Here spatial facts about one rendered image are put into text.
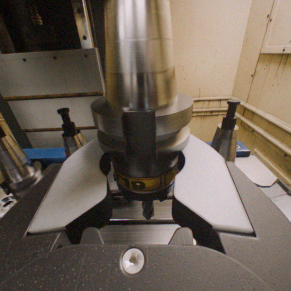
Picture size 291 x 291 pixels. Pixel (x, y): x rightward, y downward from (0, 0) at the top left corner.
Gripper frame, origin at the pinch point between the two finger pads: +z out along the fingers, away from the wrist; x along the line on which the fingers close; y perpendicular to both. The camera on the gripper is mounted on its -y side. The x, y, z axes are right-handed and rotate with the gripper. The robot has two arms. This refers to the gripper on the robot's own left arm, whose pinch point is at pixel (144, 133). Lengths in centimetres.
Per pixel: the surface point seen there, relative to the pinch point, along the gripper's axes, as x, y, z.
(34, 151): -23.2, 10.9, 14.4
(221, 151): 10.2, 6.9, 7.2
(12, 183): -21.0, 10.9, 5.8
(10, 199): -49, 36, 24
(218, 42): 41, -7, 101
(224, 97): 51, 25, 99
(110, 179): -6.2, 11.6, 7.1
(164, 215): 4.2, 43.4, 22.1
